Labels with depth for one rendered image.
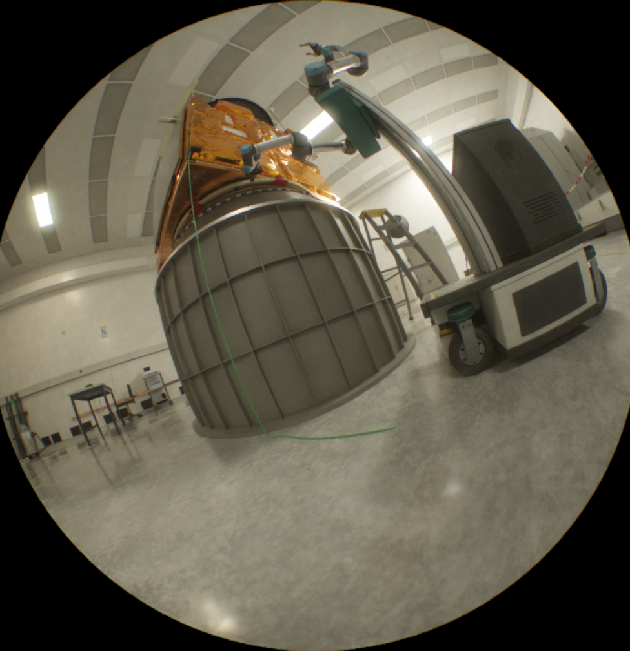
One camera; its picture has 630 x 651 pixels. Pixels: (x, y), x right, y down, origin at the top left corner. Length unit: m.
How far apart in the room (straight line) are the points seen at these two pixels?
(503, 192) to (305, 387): 1.19
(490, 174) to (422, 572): 1.00
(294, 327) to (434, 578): 1.00
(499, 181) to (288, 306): 1.07
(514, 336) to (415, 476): 0.49
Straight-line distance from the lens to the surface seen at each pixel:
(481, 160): 0.89
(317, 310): 1.01
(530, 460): 0.47
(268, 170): 2.01
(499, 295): 0.67
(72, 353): 6.90
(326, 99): 1.23
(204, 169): 1.69
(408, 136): 1.06
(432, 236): 4.67
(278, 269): 1.04
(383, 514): 0.44
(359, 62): 1.63
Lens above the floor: 0.36
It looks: 2 degrees up
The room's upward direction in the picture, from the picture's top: 22 degrees counter-clockwise
